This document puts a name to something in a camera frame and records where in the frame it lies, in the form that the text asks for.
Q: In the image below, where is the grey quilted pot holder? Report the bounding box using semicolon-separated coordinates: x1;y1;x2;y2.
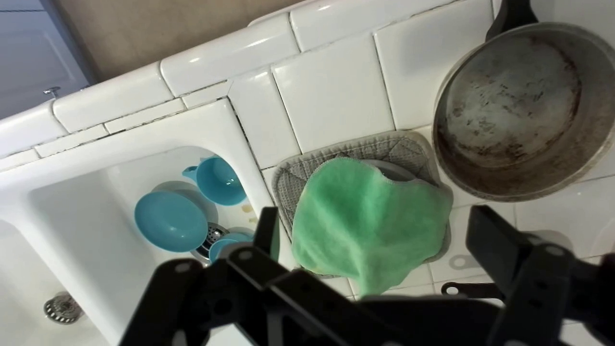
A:
271;131;450;235

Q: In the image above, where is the blue bowl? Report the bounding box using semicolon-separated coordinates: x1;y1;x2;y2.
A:
132;191;207;252

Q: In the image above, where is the grey metal pan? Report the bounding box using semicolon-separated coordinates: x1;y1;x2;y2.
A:
432;0;615;202

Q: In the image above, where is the green cloth covered lid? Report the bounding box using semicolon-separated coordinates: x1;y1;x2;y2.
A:
292;158;451;296

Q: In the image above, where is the white kitchen sink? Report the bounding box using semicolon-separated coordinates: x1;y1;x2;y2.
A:
0;100;271;344

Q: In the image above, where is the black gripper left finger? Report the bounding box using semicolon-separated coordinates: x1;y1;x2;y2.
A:
117;206;400;346

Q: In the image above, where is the small blue cup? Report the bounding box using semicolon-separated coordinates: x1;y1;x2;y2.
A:
207;233;253;262

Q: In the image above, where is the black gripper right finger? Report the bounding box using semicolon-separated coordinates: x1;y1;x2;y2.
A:
465;206;615;346

